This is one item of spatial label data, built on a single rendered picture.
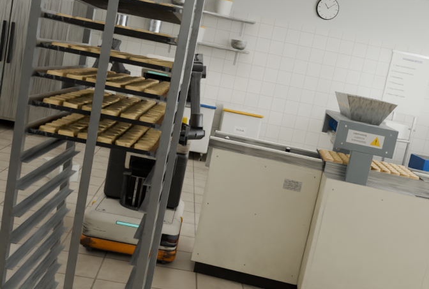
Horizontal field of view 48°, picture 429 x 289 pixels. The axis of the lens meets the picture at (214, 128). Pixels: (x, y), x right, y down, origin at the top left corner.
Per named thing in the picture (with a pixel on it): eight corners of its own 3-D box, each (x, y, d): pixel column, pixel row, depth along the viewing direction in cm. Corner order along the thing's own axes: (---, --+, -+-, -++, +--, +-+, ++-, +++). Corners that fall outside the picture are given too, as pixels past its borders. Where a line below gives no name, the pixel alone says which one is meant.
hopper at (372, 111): (372, 118, 331) (376, 99, 329) (392, 129, 276) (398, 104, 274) (330, 110, 334) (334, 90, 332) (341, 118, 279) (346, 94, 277)
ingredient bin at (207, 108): (165, 155, 640) (175, 99, 629) (168, 147, 703) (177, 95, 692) (205, 163, 643) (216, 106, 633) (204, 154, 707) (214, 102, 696)
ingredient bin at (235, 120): (212, 164, 646) (223, 108, 635) (212, 155, 709) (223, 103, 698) (252, 171, 647) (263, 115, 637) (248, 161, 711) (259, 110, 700)
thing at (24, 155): (76, 131, 215) (78, 124, 214) (83, 132, 215) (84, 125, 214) (18, 161, 151) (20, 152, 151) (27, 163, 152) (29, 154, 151)
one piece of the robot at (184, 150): (106, 201, 366) (124, 92, 354) (177, 214, 368) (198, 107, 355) (96, 215, 333) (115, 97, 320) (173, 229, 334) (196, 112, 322)
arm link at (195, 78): (205, 69, 260) (185, 67, 259) (206, 63, 255) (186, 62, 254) (205, 141, 240) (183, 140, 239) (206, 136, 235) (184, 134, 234)
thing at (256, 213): (292, 275, 340) (321, 152, 327) (295, 298, 306) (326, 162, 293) (196, 252, 346) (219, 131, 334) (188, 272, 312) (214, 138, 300)
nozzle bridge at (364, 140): (361, 164, 344) (372, 118, 339) (384, 189, 273) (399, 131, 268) (315, 155, 347) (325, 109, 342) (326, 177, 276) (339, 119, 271)
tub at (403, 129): (388, 134, 699) (391, 120, 696) (406, 140, 657) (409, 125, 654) (366, 130, 691) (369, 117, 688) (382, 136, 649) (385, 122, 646)
